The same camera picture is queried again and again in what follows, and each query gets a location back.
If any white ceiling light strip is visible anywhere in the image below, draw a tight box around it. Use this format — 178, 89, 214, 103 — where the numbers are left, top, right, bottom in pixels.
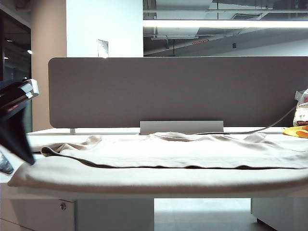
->
143, 19, 308, 28

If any grey power cable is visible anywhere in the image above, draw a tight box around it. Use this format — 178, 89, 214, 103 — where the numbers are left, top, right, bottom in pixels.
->
194, 105, 297, 135

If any grey desk divider panel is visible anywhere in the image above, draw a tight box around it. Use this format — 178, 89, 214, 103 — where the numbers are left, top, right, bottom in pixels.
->
48, 57, 308, 128

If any white drawer cabinet with lock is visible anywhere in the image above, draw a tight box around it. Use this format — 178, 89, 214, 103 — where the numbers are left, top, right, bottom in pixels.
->
0, 198, 154, 231

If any white plain cabinet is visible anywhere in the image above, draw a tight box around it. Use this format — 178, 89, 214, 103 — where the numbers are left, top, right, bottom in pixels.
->
251, 197, 308, 231

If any dark glass door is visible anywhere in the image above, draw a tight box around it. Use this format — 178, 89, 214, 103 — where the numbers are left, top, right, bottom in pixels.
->
0, 9, 32, 137

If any beige T-shirt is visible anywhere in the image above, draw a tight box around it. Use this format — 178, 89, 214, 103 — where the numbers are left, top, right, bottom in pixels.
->
7, 131, 308, 189

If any yellow cloth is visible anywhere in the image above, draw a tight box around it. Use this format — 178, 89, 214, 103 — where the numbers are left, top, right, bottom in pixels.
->
282, 125, 308, 139

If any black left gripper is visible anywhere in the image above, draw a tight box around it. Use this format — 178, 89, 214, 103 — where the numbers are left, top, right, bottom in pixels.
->
0, 78, 40, 175

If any silver wall plate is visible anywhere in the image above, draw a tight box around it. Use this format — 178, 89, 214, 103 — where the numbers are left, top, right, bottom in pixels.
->
98, 39, 109, 58

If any white printed plastic bag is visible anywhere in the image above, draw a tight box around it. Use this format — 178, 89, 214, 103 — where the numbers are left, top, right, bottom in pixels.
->
293, 88, 308, 127

